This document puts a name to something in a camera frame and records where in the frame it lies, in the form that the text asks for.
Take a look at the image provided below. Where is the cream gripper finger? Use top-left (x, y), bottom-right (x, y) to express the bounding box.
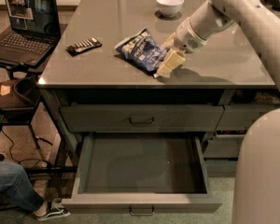
top-left (162, 33), bottom-right (175, 49)
top-left (154, 49), bottom-right (185, 77)

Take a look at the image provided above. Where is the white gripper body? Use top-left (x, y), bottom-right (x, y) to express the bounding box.
top-left (174, 18), bottom-right (207, 53)

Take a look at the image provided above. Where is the blue chip bag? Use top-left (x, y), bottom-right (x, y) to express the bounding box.
top-left (115, 27), bottom-right (167, 73)

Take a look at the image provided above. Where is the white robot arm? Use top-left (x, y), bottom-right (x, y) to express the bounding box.
top-left (157, 0), bottom-right (280, 224)

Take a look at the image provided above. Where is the right top grey drawer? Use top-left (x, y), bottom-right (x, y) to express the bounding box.
top-left (217, 105), bottom-right (279, 131)

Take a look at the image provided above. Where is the closed grey top drawer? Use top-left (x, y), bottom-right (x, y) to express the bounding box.
top-left (60, 105), bottom-right (224, 133)

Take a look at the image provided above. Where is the right bottom grey drawer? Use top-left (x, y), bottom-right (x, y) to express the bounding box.
top-left (205, 160), bottom-right (237, 177)

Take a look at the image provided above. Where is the open grey middle drawer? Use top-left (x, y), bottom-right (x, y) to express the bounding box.
top-left (63, 133), bottom-right (222, 217)

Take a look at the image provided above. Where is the brown bag on stand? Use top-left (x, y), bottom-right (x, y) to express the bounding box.
top-left (0, 78), bottom-right (40, 110)

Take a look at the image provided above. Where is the white bowl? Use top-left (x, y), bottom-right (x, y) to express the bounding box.
top-left (156, 0), bottom-right (184, 17)

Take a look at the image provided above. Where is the dark snack bar package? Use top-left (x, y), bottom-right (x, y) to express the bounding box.
top-left (66, 37), bottom-right (102, 56)

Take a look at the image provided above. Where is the black laptop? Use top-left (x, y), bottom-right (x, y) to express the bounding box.
top-left (0, 0), bottom-right (61, 67)

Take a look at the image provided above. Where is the black side stand table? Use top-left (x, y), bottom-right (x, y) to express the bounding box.
top-left (0, 21), bottom-right (68, 170)

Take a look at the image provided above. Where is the black white sneaker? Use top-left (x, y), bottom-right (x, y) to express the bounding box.
top-left (34, 198), bottom-right (70, 221)

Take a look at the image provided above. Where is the person leg in jeans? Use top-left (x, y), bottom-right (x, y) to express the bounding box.
top-left (0, 161), bottom-right (44, 212)

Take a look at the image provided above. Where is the black floor cable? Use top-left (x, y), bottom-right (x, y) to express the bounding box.
top-left (2, 131), bottom-right (54, 170)

